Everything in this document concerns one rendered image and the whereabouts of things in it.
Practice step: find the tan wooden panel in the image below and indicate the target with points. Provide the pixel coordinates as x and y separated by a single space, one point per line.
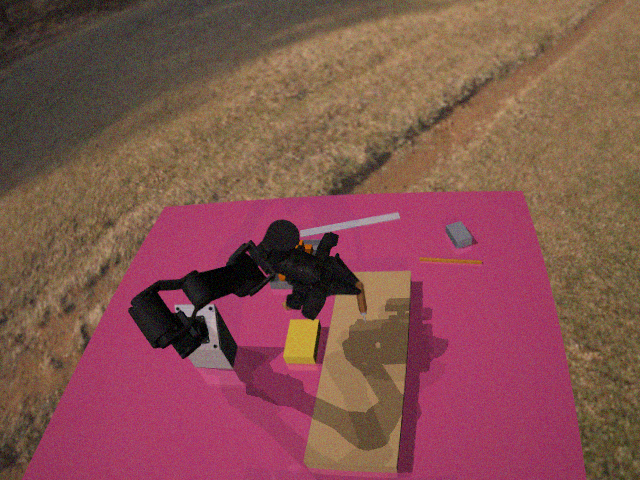
357 419

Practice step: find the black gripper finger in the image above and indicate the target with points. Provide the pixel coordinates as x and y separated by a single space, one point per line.
341 270
340 286

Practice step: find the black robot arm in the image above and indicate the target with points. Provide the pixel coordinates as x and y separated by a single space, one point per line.
241 276

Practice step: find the awl with orange handle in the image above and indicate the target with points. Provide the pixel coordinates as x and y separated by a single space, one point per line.
361 300

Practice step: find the grey flat bar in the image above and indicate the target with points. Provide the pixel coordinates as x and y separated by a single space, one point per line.
349 224

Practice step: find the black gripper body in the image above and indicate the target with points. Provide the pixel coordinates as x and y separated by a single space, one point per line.
307 269

